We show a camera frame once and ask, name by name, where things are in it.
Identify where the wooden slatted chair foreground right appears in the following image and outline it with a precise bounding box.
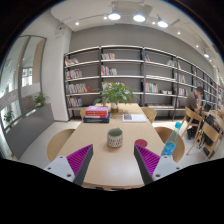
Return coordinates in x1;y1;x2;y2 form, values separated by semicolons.
185;121;222;162

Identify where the open white magazine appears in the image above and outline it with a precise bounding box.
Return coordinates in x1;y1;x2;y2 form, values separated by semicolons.
122;114;146;123

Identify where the clear water bottle blue cap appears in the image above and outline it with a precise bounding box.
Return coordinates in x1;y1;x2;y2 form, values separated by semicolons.
161;122;181;156

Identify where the wooden chair near left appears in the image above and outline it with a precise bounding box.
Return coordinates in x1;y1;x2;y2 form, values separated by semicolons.
47;129;74;162

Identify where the wooden slatted chair under man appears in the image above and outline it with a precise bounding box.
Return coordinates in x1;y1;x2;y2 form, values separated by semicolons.
183;107;203;135

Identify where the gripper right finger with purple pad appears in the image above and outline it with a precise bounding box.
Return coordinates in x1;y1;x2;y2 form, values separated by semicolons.
134;145;180;185

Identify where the wooden chair far right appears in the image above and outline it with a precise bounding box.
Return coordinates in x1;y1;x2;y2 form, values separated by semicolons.
142;107;157;122

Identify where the small plant lower left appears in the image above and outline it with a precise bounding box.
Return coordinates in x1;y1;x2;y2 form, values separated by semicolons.
4;111;14;124

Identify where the wooden chair near right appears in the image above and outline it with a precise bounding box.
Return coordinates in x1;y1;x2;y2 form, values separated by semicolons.
153;126;186;163

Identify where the pink red top book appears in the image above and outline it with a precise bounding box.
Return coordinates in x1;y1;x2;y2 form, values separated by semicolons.
85;106;108;118

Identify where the large wall bookshelf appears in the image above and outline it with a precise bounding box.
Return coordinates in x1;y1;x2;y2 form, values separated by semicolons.
63;45;220;118

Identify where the green potted plant on table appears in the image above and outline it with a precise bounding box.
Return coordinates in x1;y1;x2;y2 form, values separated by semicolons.
93;82;138;111

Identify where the patterned ceramic mug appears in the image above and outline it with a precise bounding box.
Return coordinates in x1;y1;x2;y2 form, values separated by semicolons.
107;128;123;148

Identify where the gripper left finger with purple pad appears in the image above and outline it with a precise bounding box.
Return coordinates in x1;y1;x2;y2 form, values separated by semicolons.
45;144;93;186

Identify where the wooden chair far left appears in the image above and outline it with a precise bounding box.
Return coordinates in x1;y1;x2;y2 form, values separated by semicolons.
80;107;88;119

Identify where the round red coaster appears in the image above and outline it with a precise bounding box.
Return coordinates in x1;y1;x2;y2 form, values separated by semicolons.
135;139;148;148

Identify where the dark blue bottom book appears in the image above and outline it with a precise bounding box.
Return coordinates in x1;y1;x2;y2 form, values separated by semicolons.
83;112;110;123

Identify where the black bag on chair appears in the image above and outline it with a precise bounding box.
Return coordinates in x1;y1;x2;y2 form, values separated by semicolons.
205;115;214;127

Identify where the potted plant by window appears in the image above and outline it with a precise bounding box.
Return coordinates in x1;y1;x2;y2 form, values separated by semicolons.
29;92;48;108

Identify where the seated man in brown shirt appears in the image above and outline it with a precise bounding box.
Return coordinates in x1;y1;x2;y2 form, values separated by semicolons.
185;86;204;139

